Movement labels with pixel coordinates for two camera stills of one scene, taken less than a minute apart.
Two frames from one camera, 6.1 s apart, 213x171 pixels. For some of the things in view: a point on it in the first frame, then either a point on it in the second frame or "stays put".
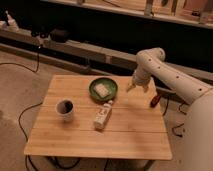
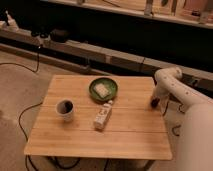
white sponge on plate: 102,90 stays put
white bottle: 102,115 stays put
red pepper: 155,100 stays put
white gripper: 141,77 -> 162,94
